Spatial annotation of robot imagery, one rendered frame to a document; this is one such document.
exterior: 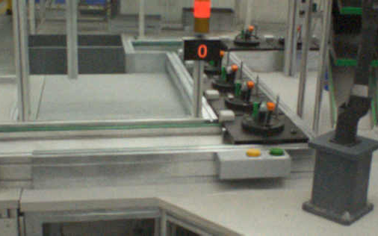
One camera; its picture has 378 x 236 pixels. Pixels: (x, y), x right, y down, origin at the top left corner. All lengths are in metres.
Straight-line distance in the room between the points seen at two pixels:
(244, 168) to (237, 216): 0.18
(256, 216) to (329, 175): 0.22
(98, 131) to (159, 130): 0.20
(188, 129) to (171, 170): 0.29
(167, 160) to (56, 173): 0.32
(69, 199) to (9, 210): 0.18
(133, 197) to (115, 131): 0.36
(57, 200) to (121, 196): 0.18
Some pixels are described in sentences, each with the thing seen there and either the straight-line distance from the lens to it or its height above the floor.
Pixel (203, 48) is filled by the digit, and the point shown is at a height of 1.21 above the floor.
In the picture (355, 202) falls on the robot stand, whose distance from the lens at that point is 1.77.
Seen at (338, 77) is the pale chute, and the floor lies 1.12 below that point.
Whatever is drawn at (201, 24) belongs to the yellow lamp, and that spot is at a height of 1.29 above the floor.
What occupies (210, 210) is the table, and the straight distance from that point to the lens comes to 1.77.
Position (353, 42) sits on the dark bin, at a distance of 2.16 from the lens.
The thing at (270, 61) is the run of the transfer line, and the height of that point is 0.91.
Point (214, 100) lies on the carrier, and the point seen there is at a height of 0.97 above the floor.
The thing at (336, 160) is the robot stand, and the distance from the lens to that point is 1.72.
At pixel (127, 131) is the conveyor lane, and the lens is 2.13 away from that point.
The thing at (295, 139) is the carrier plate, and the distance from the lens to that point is 2.02.
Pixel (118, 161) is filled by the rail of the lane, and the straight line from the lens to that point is 1.88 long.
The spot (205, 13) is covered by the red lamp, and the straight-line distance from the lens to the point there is 2.07.
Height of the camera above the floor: 1.64
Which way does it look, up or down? 18 degrees down
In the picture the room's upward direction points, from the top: 2 degrees clockwise
